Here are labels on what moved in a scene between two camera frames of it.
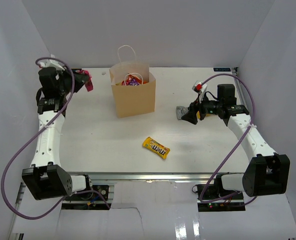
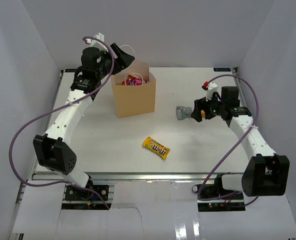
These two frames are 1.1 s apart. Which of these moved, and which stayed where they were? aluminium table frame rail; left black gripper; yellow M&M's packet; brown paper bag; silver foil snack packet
Moved: left black gripper
Stayed: aluminium table frame rail; silver foil snack packet; yellow M&M's packet; brown paper bag
